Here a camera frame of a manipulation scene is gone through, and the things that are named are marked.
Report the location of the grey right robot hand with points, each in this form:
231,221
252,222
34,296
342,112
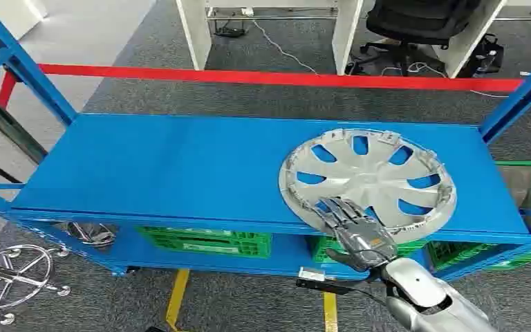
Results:
361,238

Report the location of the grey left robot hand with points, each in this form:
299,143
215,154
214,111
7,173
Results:
92,233

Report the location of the silver plastic wheel hubcap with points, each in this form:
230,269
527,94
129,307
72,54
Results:
366,183

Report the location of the yellow floor tape strip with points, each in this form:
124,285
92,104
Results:
330,314
177,298

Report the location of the chrome stool base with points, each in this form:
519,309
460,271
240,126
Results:
13,275

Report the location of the blue metal shelf rack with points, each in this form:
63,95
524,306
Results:
155,169

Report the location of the red barrier bar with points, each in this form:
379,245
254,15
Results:
247,77

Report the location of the white desk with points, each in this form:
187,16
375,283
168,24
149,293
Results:
345,36

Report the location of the black bag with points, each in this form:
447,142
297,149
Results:
487,55

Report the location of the black office chair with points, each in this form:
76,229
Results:
412,20

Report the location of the white desk side panel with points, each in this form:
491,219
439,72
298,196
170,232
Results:
469,36

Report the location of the black power adapter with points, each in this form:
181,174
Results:
230,32

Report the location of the black barrier post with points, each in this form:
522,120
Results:
9,128

